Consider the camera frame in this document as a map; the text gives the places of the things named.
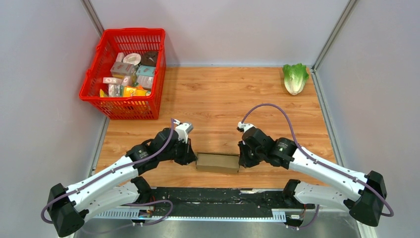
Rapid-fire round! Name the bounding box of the pink white small box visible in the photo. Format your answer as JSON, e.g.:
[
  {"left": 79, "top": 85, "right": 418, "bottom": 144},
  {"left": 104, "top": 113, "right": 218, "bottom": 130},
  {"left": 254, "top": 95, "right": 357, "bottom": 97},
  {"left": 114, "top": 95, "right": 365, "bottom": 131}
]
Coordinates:
[{"left": 103, "top": 77, "right": 123, "bottom": 84}]

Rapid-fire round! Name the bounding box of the red plastic shopping basket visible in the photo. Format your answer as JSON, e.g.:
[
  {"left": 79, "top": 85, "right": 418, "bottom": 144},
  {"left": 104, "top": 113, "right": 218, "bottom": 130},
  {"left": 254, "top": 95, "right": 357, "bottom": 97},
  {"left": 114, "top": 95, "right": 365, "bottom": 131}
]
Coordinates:
[{"left": 79, "top": 28, "right": 166, "bottom": 120}]

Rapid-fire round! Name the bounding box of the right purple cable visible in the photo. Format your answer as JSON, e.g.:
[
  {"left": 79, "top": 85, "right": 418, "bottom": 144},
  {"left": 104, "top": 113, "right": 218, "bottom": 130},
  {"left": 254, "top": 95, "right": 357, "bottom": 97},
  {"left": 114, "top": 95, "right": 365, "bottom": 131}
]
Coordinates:
[{"left": 241, "top": 103, "right": 394, "bottom": 218}]

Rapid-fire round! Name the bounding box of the brown cardboard paper box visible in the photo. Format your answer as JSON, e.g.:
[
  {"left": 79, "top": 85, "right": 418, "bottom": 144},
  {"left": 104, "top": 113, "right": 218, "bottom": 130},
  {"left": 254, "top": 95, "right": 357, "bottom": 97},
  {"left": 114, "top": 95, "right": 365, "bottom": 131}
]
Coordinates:
[{"left": 196, "top": 153, "right": 240, "bottom": 174}]

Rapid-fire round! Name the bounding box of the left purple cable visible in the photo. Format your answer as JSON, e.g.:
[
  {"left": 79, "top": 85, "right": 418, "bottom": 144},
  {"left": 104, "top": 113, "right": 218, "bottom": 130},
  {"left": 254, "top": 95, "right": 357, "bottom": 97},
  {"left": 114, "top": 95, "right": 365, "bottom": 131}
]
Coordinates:
[{"left": 41, "top": 118, "right": 176, "bottom": 225}]

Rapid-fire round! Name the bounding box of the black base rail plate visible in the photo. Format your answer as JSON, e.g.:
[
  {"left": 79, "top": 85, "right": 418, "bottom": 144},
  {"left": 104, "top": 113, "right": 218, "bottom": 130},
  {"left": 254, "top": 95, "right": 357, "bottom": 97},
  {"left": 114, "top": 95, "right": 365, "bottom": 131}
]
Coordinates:
[{"left": 136, "top": 187, "right": 305, "bottom": 218}]

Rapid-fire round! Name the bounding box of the purple cable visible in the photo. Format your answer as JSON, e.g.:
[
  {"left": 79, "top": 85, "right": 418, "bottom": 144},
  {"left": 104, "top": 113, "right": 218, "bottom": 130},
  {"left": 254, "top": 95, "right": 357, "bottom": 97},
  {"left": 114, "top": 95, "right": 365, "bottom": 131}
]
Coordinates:
[
  {"left": 41, "top": 118, "right": 176, "bottom": 225},
  {"left": 241, "top": 103, "right": 394, "bottom": 218}
]

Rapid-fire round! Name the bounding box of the green lettuce head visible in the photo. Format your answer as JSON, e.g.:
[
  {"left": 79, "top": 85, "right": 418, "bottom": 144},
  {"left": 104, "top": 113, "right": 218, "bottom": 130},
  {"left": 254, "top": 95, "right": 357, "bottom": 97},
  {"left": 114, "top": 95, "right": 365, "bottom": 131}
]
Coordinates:
[{"left": 282, "top": 63, "right": 309, "bottom": 96}]

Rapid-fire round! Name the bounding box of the pink grey carton box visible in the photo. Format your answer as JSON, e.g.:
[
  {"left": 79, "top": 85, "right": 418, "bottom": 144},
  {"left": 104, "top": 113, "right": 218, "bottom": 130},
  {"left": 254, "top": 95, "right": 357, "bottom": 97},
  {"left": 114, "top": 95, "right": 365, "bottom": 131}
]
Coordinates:
[{"left": 110, "top": 61, "right": 136, "bottom": 76}]

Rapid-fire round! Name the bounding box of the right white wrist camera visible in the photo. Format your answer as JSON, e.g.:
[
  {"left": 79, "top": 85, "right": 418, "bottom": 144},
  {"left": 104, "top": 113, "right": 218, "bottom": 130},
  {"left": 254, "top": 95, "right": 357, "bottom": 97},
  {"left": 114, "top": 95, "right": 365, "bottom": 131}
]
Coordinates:
[{"left": 237, "top": 121, "right": 255, "bottom": 133}]

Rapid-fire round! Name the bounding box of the dark brown round item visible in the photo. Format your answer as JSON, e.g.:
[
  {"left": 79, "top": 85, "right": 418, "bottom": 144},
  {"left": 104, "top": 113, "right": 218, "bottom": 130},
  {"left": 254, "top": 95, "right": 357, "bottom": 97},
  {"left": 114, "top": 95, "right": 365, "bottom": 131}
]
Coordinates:
[{"left": 140, "top": 51, "right": 158, "bottom": 67}]

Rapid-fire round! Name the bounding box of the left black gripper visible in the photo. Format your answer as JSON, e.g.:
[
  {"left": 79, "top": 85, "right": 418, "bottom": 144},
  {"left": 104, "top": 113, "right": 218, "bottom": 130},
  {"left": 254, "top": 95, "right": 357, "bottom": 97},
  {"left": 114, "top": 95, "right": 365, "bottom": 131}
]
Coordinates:
[{"left": 159, "top": 136, "right": 198, "bottom": 166}]

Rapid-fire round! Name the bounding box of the orange yellow snack packet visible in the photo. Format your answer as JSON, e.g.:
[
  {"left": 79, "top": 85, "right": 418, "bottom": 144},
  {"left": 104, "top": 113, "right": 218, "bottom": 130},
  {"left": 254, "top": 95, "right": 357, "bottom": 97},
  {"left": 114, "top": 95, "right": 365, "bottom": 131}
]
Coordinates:
[{"left": 122, "top": 86, "right": 151, "bottom": 97}]

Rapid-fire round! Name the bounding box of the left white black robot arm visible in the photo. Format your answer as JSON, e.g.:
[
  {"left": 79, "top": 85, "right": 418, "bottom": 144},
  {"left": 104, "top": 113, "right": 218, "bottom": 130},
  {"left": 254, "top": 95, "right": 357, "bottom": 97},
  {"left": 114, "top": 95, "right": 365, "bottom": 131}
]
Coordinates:
[{"left": 41, "top": 121, "right": 197, "bottom": 238}]

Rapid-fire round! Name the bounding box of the teal small box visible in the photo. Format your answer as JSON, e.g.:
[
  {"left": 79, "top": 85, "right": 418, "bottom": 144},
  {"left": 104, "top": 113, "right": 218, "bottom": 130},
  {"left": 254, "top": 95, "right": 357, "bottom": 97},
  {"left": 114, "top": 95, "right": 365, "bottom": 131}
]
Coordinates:
[{"left": 136, "top": 65, "right": 156, "bottom": 77}]

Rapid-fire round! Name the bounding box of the white perforated cable tray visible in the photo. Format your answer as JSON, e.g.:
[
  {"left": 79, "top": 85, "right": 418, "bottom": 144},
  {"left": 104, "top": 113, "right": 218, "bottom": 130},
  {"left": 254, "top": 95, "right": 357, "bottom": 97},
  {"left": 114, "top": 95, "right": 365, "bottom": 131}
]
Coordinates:
[{"left": 95, "top": 210, "right": 287, "bottom": 221}]

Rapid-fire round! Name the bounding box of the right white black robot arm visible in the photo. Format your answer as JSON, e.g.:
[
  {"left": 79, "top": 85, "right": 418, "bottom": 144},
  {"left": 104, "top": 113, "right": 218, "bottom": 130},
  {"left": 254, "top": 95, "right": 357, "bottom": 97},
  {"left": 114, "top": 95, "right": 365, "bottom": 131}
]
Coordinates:
[{"left": 237, "top": 123, "right": 387, "bottom": 227}]

